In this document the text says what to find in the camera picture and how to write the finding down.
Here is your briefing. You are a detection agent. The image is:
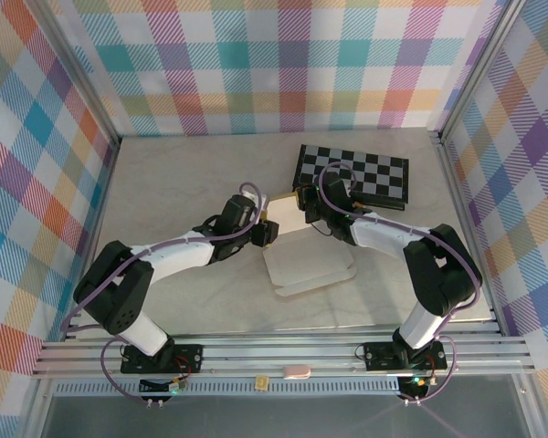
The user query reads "black and grey checkerboard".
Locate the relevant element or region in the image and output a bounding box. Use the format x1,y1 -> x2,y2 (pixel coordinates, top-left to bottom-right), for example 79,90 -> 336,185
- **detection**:
290,143 -> 411,212

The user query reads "small controller board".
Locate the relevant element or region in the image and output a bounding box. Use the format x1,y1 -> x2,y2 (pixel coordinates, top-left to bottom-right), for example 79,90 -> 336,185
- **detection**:
139,376 -> 188,394
399,373 -> 439,398

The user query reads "aluminium front rail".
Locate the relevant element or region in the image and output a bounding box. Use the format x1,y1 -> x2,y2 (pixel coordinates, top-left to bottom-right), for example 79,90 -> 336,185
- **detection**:
31,335 -> 535,380

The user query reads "aluminium side rail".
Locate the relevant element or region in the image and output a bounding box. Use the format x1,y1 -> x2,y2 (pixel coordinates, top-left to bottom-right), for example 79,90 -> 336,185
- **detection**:
61,136 -> 122,343
431,130 -> 506,337

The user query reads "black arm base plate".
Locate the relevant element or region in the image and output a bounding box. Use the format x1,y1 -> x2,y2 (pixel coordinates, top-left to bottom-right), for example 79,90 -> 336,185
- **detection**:
363,340 -> 448,371
120,344 -> 205,375

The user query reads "slotted grey cable duct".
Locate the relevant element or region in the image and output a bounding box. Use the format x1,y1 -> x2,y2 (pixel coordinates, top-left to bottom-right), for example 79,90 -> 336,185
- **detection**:
54,381 -> 401,397

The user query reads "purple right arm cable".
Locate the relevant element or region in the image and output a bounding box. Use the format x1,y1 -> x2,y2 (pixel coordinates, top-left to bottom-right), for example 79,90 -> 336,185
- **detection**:
317,162 -> 484,406

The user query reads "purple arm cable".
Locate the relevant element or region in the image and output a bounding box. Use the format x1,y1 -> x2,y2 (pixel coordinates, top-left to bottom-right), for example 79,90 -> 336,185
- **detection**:
58,182 -> 269,405
317,162 -> 484,406

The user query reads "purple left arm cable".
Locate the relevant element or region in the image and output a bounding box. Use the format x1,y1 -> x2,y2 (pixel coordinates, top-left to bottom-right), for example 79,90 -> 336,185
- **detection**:
58,182 -> 269,405

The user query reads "aluminium corner post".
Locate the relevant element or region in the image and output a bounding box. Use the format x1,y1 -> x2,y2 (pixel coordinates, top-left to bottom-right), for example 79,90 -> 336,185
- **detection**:
26,0 -> 122,154
431,0 -> 531,142

